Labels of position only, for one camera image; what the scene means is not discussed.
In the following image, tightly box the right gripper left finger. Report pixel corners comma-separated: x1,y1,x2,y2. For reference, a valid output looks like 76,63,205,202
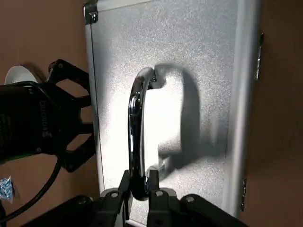
21,169,133,227

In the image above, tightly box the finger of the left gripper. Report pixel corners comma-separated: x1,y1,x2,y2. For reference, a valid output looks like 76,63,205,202
58,122,96,173
47,59,92,107

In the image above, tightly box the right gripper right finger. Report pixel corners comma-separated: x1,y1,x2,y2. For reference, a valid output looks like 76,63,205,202
146,169,249,227

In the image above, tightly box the silver aluminium medical kit case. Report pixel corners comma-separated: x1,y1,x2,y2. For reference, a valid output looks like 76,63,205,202
82,0,265,225

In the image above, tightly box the round gray plate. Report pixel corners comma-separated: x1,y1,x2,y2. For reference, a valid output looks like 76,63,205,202
4,65,40,85

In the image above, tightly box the blue white pill bag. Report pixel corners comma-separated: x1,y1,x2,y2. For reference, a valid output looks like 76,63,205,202
0,176,16,204

